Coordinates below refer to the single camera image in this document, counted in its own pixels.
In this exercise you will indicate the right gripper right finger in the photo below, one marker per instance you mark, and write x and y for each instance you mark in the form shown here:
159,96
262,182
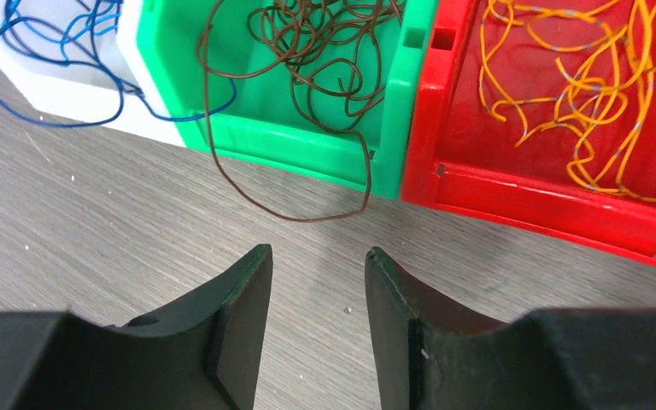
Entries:
432,352

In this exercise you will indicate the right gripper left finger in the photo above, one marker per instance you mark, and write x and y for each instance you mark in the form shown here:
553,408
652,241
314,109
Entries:
199,351

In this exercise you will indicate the red plastic bin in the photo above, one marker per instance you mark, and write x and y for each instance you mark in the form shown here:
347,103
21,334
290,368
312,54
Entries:
541,115

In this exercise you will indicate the green plastic bin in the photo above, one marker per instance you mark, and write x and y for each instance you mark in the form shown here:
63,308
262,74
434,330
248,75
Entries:
321,88

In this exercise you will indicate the white plastic bin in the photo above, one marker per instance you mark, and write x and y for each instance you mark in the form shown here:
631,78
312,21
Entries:
80,60

